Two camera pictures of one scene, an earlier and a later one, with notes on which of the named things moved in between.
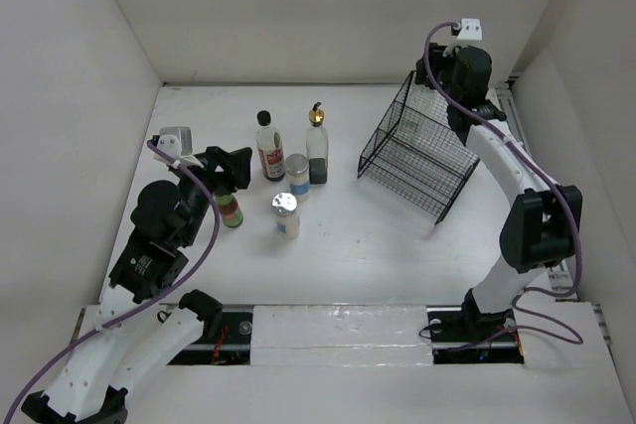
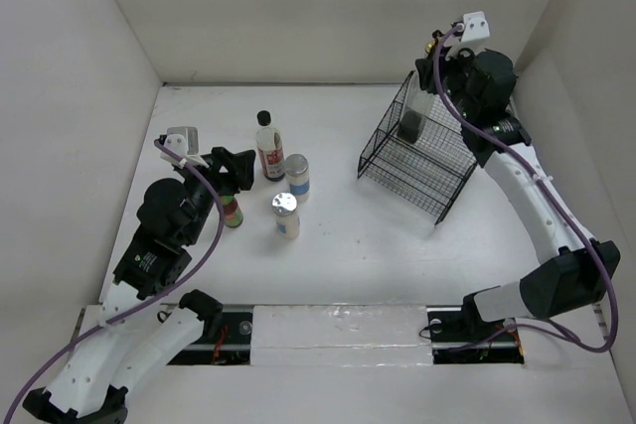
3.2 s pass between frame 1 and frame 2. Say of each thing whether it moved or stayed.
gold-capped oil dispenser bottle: moved
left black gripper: stayed
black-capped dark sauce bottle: stayed
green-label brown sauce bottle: stayed
